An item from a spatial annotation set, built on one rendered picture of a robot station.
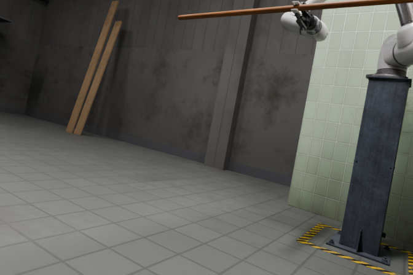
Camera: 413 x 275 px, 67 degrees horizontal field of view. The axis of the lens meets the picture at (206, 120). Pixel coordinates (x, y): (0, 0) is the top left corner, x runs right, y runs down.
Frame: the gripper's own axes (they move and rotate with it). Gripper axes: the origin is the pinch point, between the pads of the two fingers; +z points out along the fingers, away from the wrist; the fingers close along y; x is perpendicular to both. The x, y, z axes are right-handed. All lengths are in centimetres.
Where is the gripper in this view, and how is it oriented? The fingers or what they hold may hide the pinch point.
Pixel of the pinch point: (297, 8)
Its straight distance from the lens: 170.2
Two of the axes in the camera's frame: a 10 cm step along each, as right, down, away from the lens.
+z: -5.9, -1.1, -8.0
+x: -7.9, -1.4, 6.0
